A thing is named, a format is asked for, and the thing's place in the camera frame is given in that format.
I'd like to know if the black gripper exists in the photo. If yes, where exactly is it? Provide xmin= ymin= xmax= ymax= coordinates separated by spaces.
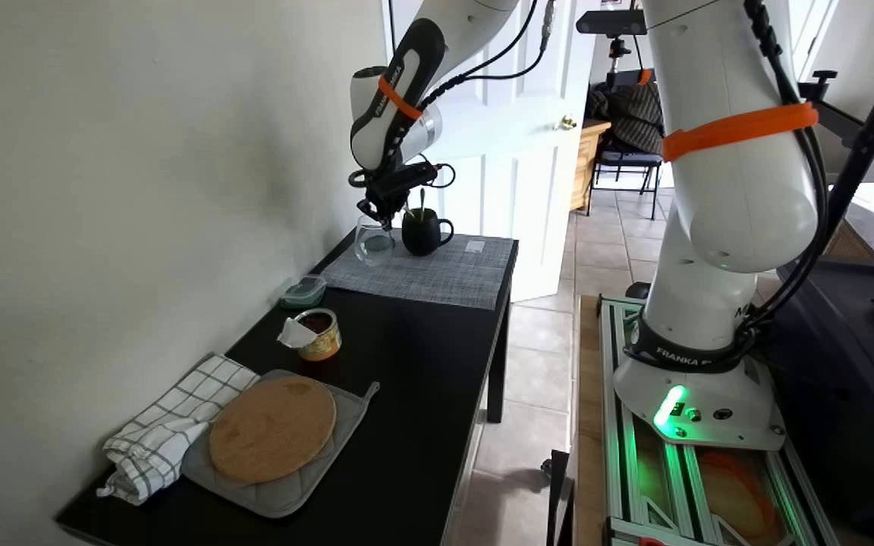
xmin=347 ymin=153 xmax=459 ymax=233

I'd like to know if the grey woven placemat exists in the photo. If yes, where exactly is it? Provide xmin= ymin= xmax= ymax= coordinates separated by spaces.
xmin=318 ymin=226 xmax=520 ymax=311

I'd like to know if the small cup with spoon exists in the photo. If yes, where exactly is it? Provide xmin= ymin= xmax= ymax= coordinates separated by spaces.
xmin=272 ymin=306 xmax=347 ymax=366

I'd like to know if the black mug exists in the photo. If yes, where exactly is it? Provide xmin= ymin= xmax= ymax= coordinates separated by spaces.
xmin=398 ymin=203 xmax=459 ymax=261

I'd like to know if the small container with teal lid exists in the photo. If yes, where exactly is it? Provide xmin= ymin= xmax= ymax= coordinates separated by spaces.
xmin=278 ymin=272 xmax=331 ymax=309

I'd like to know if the white panel door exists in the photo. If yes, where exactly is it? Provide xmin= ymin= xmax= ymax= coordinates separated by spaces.
xmin=385 ymin=0 xmax=605 ymax=306

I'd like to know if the black table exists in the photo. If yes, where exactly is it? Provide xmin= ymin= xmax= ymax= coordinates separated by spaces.
xmin=50 ymin=225 xmax=522 ymax=546

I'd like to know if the wooden cabinet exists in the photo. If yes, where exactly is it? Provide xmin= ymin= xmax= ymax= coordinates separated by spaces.
xmin=568 ymin=118 xmax=612 ymax=219

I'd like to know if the round wooden board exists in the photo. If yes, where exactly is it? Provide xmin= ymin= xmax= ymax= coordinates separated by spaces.
xmin=204 ymin=374 xmax=343 ymax=489

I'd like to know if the black metal chair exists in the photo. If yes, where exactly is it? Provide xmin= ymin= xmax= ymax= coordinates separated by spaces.
xmin=588 ymin=148 xmax=666 ymax=225

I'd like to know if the dark jacket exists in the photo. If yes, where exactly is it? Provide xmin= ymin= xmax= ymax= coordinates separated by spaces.
xmin=582 ymin=80 xmax=666 ymax=159

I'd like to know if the grey quilted pot holder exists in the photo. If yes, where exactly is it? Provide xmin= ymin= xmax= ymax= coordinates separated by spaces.
xmin=179 ymin=366 xmax=381 ymax=521

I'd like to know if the white checked dish towel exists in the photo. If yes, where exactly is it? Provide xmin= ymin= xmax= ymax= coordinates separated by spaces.
xmin=93 ymin=351 xmax=261 ymax=510

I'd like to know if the black folding stand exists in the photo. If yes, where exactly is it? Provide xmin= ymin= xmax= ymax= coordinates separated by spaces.
xmin=539 ymin=446 xmax=576 ymax=546

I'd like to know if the narrow orange strap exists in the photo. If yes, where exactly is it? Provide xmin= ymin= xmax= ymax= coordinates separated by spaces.
xmin=372 ymin=71 xmax=425 ymax=125

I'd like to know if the black camera on stand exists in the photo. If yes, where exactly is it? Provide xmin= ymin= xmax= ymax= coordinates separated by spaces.
xmin=573 ymin=7 xmax=662 ymax=95

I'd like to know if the aluminium mounting frame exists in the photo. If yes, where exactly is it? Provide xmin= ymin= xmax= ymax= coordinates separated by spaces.
xmin=597 ymin=292 xmax=847 ymax=546

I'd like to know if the wide orange strap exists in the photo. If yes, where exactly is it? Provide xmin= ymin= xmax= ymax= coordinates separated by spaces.
xmin=658 ymin=99 xmax=823 ymax=164

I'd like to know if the black cable bundle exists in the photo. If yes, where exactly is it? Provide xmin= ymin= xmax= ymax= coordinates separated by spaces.
xmin=737 ymin=0 xmax=855 ymax=335

